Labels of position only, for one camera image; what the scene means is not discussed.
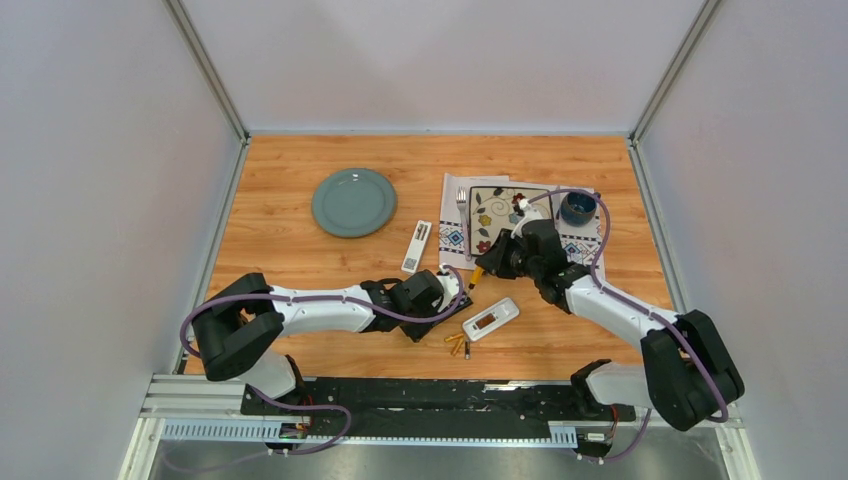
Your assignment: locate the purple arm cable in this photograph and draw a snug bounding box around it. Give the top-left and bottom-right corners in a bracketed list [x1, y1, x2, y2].
[526, 188, 730, 424]
[179, 264, 466, 359]

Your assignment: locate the floral square ceramic plate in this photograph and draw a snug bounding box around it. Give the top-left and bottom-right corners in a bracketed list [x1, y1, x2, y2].
[469, 186, 545, 257]

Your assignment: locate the aluminium frame rail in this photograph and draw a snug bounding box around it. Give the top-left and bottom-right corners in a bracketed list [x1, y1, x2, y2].
[140, 374, 245, 419]

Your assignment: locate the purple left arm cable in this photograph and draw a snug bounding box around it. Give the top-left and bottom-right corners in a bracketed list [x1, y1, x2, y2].
[179, 264, 466, 359]

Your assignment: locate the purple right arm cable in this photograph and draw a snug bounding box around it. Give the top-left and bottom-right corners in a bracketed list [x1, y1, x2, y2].
[526, 188, 730, 424]

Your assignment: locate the short white remote control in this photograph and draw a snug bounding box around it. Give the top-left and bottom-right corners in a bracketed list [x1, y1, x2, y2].
[462, 297, 520, 342]

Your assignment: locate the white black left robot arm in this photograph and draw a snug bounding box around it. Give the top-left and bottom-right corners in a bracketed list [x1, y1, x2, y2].
[180, 267, 465, 382]

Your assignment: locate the dark blue mug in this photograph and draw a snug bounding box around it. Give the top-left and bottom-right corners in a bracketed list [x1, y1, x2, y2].
[559, 190, 599, 227]

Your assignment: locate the yellow handled screwdriver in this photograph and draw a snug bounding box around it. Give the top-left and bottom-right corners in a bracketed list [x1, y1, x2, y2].
[468, 266, 485, 293]

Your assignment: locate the white patterned placemat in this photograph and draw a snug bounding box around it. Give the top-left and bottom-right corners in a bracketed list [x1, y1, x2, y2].
[438, 173, 603, 270]

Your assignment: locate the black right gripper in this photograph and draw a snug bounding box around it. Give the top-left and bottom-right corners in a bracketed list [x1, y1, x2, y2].
[476, 229, 541, 281]

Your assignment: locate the silver fork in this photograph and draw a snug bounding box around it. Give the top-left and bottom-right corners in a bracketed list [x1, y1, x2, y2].
[456, 186, 472, 262]

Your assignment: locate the long white remote control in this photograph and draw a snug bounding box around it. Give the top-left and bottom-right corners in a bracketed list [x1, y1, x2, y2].
[400, 220, 432, 274]

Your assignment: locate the black remote control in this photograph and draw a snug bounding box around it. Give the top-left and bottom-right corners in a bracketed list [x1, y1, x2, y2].
[429, 295, 473, 328]

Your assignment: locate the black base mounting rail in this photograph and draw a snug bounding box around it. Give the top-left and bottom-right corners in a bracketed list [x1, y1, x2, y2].
[240, 377, 636, 447]

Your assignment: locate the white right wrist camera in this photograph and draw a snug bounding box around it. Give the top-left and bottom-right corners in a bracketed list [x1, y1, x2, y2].
[510, 199, 545, 238]

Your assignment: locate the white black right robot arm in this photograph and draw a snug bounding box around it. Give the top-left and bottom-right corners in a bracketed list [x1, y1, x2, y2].
[475, 220, 745, 431]

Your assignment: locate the teal round plate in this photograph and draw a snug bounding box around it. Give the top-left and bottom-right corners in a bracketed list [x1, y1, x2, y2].
[311, 168, 398, 238]

